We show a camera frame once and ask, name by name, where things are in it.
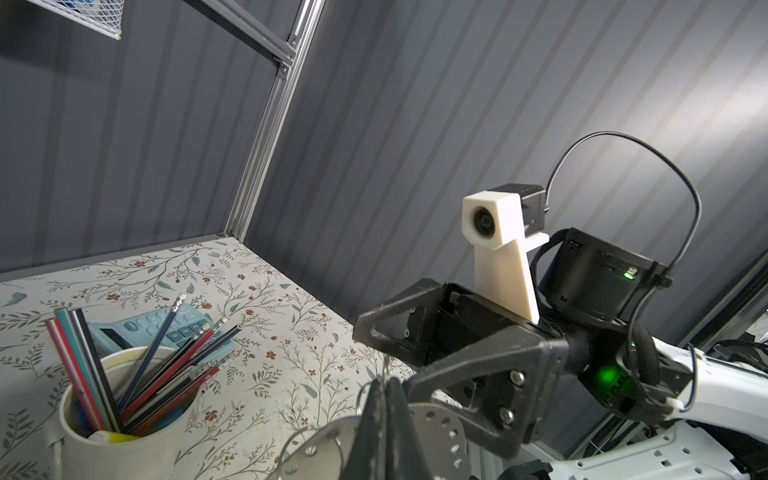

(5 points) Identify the yellow highlighter in cup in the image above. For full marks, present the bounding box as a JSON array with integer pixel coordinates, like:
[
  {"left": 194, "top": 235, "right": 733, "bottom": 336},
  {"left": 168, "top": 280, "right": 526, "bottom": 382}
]
[{"left": 88, "top": 430, "right": 140, "bottom": 444}]

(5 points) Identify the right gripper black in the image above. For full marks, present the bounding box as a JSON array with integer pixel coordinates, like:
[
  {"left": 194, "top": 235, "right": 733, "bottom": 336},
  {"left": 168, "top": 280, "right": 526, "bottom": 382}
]
[{"left": 353, "top": 278, "right": 576, "bottom": 459}]

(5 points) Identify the white pencil cup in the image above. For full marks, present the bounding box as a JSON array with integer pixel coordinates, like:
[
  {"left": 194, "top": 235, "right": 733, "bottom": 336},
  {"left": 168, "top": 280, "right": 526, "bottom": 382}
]
[{"left": 46, "top": 346, "right": 205, "bottom": 480}]

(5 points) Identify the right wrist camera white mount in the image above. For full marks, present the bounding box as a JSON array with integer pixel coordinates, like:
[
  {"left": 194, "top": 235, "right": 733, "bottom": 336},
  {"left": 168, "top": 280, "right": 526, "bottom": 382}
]
[{"left": 461, "top": 183, "right": 549, "bottom": 324}]

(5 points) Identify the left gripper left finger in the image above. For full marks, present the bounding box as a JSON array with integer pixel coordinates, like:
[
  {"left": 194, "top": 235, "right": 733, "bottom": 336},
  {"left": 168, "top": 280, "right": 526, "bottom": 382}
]
[{"left": 340, "top": 380, "right": 387, "bottom": 480}]

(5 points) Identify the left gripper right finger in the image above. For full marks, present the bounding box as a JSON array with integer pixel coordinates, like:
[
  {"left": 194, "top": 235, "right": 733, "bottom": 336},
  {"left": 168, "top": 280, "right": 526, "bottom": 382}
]
[{"left": 386, "top": 377, "right": 433, "bottom": 479}]

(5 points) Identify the white wire mesh basket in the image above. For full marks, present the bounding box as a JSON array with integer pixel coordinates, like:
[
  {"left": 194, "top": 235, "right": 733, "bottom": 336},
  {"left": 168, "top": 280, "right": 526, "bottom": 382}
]
[{"left": 29, "top": 0, "right": 124, "bottom": 40}]

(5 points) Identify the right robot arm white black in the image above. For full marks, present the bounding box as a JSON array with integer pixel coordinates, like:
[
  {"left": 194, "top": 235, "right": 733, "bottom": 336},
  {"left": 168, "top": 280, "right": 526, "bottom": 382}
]
[{"left": 354, "top": 229, "right": 767, "bottom": 479}]

